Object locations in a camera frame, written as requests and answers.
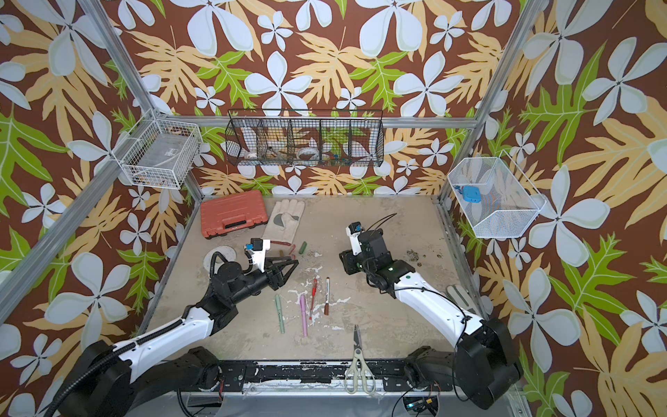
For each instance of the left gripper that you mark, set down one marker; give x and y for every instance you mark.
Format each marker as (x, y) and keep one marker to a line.
(274, 275)

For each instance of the white brown-capped marker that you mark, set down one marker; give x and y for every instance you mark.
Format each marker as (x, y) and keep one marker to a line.
(327, 297)

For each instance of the pink pen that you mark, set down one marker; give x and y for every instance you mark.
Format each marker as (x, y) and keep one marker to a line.
(304, 315)

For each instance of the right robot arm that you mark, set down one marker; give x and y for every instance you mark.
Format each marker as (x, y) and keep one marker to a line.
(483, 364)

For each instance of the white mesh basket right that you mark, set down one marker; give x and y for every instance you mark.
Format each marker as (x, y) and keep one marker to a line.
(510, 200)

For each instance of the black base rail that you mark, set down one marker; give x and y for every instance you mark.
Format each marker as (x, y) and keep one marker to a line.
(392, 375)

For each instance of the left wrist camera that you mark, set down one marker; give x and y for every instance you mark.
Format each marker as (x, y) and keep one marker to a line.
(256, 252)

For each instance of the blue object in basket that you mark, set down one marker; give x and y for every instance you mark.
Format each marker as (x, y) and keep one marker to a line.
(470, 194)

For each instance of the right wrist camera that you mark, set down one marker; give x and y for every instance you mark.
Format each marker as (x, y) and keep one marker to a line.
(353, 232)

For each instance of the beige work glove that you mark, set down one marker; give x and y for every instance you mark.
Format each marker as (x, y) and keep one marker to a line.
(284, 221)

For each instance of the red plastic tool case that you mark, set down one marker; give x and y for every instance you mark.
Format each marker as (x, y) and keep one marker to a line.
(227, 214)

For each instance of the black wire basket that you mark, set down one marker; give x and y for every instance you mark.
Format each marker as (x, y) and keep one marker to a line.
(341, 137)

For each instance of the white wire basket left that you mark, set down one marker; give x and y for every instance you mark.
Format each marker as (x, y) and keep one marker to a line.
(159, 152)

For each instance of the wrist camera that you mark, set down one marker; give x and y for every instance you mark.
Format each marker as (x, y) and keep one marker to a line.
(256, 252)
(353, 232)

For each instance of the red gel pen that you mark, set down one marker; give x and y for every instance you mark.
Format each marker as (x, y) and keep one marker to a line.
(312, 300)

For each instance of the white handled scissors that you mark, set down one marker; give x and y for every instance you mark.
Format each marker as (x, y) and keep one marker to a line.
(358, 375)

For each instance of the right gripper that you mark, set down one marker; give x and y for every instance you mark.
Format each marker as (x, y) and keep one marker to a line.
(347, 261)

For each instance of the light green pen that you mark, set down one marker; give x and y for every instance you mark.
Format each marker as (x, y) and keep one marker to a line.
(278, 306)

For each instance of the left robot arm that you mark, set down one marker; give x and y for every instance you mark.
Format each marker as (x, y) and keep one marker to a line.
(110, 380)

